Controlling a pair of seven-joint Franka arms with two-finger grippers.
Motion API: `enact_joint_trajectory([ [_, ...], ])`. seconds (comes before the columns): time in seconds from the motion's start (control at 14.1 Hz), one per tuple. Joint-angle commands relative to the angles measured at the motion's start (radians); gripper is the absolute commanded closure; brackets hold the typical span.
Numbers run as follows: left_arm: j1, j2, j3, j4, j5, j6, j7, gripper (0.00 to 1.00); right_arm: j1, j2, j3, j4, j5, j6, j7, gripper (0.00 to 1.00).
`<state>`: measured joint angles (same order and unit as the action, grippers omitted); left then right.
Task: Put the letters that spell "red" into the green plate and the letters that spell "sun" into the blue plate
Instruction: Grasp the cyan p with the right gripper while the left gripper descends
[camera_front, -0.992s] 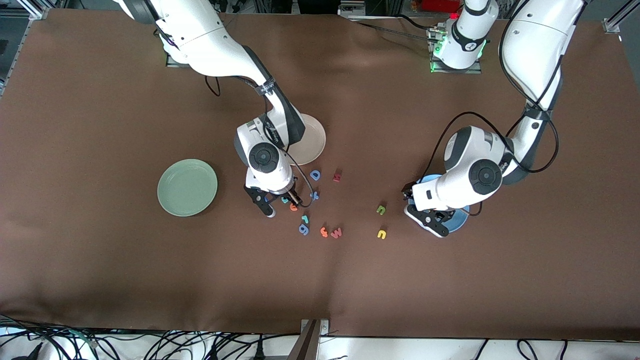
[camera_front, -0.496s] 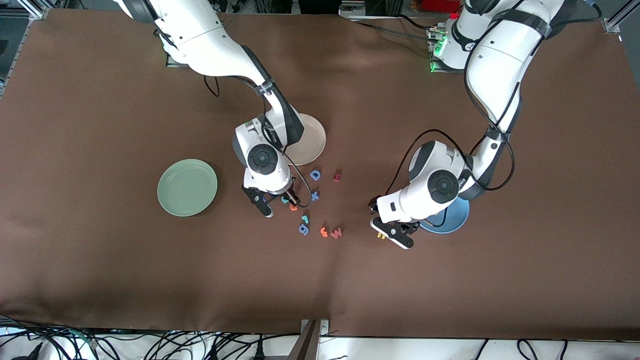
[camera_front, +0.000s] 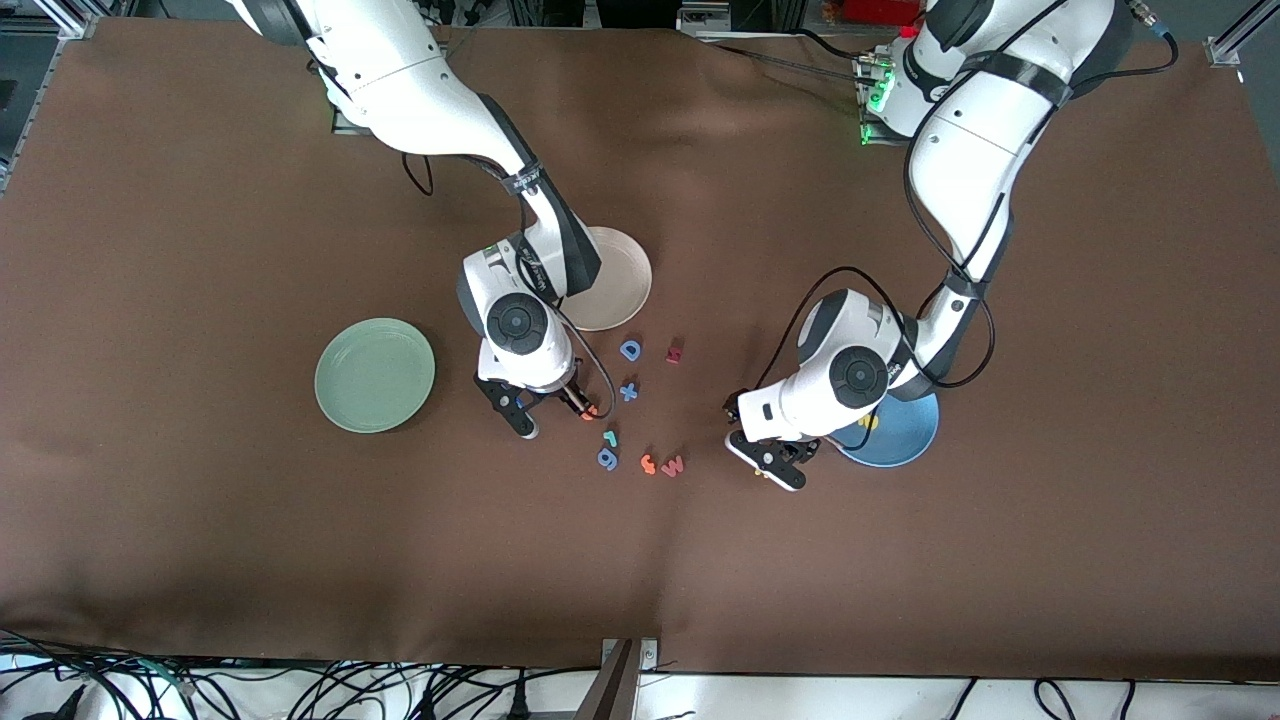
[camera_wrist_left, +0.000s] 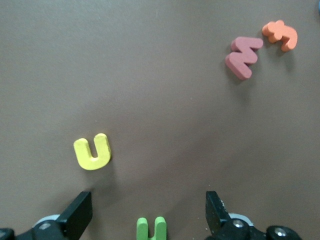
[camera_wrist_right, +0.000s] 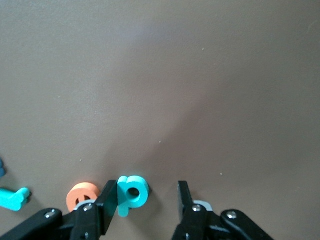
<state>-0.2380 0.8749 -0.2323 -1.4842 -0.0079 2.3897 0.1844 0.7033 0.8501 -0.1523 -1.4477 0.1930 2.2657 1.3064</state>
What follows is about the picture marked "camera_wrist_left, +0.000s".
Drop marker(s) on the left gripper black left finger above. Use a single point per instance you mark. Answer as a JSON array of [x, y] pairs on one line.
[[77, 215]]

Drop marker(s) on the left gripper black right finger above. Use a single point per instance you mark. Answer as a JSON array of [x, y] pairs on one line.
[[216, 217]]

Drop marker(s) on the yellow letter u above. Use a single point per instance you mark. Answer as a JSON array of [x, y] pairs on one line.
[[93, 163]]

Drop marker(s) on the green letter u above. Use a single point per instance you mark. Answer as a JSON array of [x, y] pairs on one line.
[[142, 230]]

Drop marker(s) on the brown table cloth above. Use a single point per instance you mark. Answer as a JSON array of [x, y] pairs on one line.
[[150, 87]]

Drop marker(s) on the dark red letter w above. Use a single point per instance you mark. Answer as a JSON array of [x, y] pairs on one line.
[[241, 62]]

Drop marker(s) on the orange letter f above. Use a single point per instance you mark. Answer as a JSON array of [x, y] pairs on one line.
[[287, 35]]

